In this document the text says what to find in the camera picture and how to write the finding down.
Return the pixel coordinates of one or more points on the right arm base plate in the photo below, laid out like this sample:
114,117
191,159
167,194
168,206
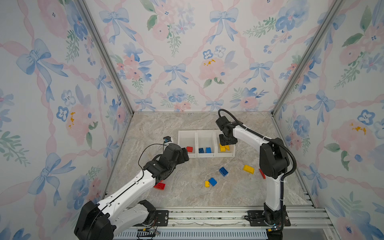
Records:
267,219

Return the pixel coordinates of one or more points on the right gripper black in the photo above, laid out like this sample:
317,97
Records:
222,143

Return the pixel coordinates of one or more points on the middle white bin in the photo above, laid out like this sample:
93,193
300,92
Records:
205,139

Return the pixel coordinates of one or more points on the red lego brick lower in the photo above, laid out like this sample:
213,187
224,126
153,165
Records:
160,186

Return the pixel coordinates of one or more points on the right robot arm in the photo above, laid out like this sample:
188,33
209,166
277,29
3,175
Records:
273,161

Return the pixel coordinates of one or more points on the right white bin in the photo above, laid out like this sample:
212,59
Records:
226,154

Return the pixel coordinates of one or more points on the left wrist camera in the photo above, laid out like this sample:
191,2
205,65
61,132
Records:
167,139

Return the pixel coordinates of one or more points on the yellow rounded lego brick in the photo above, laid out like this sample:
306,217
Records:
222,148

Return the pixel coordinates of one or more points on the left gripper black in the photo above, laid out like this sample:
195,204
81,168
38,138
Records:
181,158

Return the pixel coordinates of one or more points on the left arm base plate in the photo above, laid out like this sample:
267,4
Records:
158,218

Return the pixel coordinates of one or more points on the left corner aluminium post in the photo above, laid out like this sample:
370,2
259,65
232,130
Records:
90,23

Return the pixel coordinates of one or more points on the yellow lego brick top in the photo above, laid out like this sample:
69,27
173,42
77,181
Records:
249,169

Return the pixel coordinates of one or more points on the corner aluminium post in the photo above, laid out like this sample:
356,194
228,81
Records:
330,16
90,23

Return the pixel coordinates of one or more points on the blue lego brick small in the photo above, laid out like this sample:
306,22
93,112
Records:
212,182

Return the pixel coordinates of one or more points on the red rounded lego brick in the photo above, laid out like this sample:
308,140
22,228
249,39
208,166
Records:
263,175

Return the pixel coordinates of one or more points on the right corner aluminium post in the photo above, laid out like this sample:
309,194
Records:
330,16

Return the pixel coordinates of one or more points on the left white bin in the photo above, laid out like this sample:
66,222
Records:
188,138

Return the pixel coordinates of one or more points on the red sloped lego brick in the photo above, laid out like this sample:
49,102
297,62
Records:
189,149

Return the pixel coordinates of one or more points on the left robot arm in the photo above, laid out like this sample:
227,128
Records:
111,216

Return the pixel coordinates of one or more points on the white bin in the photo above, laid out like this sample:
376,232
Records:
188,138
226,154
205,139

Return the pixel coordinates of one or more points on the blue lego brick centre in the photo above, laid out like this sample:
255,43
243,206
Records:
223,172

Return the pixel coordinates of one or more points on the aluminium rail frame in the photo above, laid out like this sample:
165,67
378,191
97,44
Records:
228,223

